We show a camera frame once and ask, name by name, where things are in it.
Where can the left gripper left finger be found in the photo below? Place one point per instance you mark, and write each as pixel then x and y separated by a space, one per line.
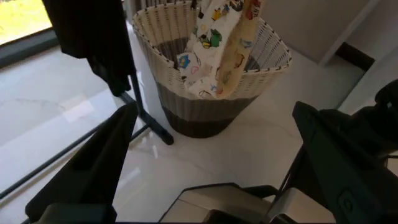
pixel 93 168

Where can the beige curtain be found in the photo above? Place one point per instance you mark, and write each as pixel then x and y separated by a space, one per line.
pixel 146 2

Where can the black clothes rack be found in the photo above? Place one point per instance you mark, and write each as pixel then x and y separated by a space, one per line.
pixel 152 123

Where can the cream printed garment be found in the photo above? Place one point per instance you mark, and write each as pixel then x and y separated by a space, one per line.
pixel 214 53

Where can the window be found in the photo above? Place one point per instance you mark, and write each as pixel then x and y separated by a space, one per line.
pixel 21 18

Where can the white laundry basket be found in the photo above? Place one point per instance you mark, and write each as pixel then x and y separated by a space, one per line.
pixel 199 112

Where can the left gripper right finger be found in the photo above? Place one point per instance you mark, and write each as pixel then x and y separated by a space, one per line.
pixel 348 174

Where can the black garment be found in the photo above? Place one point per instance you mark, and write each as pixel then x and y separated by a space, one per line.
pixel 93 34

